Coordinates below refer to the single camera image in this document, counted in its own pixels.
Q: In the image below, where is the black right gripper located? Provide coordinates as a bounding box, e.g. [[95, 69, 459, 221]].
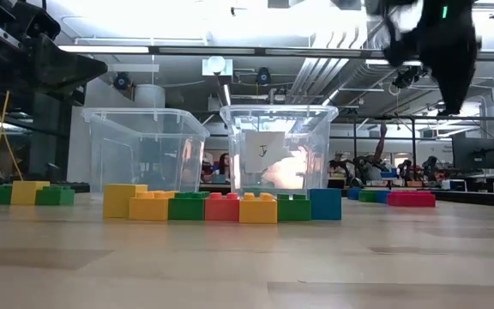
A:
[[418, 0, 482, 116]]

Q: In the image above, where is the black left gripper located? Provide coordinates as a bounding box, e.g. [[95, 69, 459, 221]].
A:
[[0, 0, 109, 92]]

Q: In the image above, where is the red large block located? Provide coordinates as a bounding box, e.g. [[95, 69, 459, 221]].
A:
[[386, 191, 437, 209]]

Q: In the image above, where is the yellow small block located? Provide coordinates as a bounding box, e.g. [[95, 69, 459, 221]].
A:
[[102, 184, 148, 220], [10, 180, 51, 206]]

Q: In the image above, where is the blue large block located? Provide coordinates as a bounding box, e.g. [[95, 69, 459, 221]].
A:
[[307, 188, 343, 221], [346, 187, 392, 205]]

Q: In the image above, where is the clear plastic bin with label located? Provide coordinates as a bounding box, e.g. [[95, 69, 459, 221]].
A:
[[220, 104, 340, 197]]

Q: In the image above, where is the yellow-orange small block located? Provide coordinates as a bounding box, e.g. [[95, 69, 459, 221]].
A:
[[128, 190, 177, 222]]

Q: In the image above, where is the orange small block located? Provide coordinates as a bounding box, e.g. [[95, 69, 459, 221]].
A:
[[204, 191, 241, 222]]

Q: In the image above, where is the yellow large block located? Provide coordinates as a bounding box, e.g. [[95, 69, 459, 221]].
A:
[[238, 191, 279, 225]]

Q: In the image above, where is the white ceiling light strip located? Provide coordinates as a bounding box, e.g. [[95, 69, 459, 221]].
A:
[[57, 45, 151, 55]]

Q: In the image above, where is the black computer monitor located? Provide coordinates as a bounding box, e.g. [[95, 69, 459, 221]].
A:
[[451, 136, 494, 171]]

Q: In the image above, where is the white round column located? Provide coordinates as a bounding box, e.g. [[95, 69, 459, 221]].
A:
[[134, 83, 166, 109]]

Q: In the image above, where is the black overhead crossbeam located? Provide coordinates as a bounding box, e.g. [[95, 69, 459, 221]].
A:
[[57, 44, 494, 61]]

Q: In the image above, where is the white round ceiling lamp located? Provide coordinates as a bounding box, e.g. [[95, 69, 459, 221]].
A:
[[202, 55, 234, 77]]

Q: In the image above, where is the person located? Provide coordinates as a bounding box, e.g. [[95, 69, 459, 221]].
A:
[[216, 152, 232, 184]]

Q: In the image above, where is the white paper label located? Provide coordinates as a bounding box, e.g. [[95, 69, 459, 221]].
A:
[[244, 130, 286, 174]]

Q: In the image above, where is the black ceiling camera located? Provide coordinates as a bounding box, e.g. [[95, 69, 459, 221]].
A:
[[255, 66, 273, 86], [112, 71, 131, 91]]

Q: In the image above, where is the black background rig frame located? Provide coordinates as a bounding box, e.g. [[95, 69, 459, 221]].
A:
[[336, 113, 494, 190]]

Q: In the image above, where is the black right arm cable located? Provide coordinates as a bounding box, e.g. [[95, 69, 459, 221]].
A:
[[364, 0, 424, 68]]

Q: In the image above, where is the yellow cable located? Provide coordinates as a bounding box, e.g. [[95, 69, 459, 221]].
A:
[[0, 85, 24, 181]]

